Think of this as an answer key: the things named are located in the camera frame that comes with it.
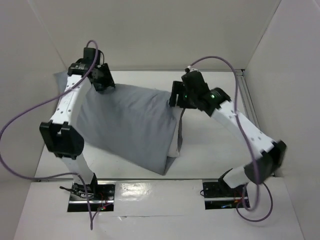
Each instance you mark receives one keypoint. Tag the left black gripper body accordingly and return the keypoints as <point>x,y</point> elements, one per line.
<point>104,78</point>

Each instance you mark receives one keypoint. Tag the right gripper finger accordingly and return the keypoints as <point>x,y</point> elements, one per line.
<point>176,100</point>
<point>178,88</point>

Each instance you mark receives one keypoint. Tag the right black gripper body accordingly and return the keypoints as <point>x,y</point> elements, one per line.
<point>175,93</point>

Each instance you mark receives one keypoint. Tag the grey pillowcase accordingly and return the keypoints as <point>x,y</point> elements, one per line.
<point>133,120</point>

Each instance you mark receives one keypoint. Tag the white pillow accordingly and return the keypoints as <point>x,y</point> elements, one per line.
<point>177,139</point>

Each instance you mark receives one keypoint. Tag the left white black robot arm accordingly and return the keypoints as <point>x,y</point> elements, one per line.
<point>60,134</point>

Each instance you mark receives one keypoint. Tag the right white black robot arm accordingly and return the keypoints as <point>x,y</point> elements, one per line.
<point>224,111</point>

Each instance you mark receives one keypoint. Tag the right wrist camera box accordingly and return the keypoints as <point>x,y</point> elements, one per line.
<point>189,69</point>

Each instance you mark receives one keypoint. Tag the aluminium rail frame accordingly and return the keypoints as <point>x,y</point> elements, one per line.
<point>247,95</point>

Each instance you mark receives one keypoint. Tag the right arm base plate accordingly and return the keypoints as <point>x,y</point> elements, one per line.
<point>217,196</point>

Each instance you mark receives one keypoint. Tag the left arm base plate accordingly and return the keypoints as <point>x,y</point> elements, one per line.
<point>102,199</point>

